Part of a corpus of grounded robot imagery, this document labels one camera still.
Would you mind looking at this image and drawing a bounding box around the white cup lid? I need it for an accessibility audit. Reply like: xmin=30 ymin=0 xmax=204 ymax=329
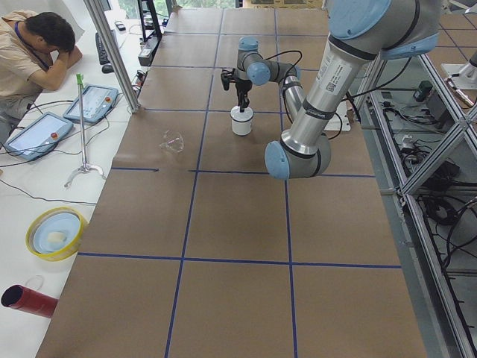
xmin=230 ymin=106 xmax=253 ymax=122

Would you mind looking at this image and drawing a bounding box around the white enamel cup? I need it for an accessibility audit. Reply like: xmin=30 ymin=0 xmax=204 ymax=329
xmin=230 ymin=113 xmax=253 ymax=136

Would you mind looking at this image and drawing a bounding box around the far blue teach pendant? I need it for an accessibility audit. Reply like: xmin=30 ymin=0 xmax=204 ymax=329
xmin=63 ymin=84 xmax=119 ymax=125

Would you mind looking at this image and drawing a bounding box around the red cylinder tube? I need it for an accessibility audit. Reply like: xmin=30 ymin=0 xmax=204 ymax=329
xmin=1 ymin=285 xmax=58 ymax=318

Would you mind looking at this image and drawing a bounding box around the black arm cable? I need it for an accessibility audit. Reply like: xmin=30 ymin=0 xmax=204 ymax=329
xmin=260 ymin=49 xmax=411 ymax=141

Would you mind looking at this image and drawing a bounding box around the metal reacher grabber stick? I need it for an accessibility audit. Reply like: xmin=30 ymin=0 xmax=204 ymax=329
xmin=64 ymin=73 xmax=107 ymax=189

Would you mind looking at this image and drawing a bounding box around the seated man beige shirt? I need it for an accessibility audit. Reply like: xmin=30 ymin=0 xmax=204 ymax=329
xmin=1 ymin=10 xmax=82 ymax=144

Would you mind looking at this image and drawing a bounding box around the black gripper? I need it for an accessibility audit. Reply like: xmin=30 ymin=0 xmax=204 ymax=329
xmin=235 ymin=78 xmax=253 ymax=113

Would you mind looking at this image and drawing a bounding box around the black keyboard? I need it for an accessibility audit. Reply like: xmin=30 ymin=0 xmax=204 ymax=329
xmin=95 ymin=33 xmax=110 ymax=65

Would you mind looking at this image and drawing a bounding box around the blue teach pendant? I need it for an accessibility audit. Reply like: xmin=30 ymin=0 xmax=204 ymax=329
xmin=63 ymin=84 xmax=119 ymax=125
xmin=4 ymin=112 xmax=73 ymax=161

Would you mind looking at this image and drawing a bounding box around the aluminium frame post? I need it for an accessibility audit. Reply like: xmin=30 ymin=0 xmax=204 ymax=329
xmin=83 ymin=0 xmax=140 ymax=113

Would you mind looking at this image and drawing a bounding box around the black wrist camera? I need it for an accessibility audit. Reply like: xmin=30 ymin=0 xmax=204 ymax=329
xmin=221 ymin=69 xmax=236 ymax=91

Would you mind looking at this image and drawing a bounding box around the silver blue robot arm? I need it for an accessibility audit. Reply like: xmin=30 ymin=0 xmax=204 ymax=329
xmin=231 ymin=1 xmax=441 ymax=180

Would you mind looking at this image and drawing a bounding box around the yellow basket with blue plate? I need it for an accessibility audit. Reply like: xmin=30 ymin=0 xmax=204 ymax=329
xmin=25 ymin=207 xmax=89 ymax=262

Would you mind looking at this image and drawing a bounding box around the black computer mouse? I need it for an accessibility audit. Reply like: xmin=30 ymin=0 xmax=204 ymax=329
xmin=101 ymin=64 xmax=114 ymax=74

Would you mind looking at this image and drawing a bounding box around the near blue teach pendant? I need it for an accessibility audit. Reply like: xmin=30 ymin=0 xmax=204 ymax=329
xmin=4 ymin=112 xmax=73 ymax=161

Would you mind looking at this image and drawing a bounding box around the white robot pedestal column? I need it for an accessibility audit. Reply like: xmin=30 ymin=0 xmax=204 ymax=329
xmin=325 ymin=102 xmax=351 ymax=131

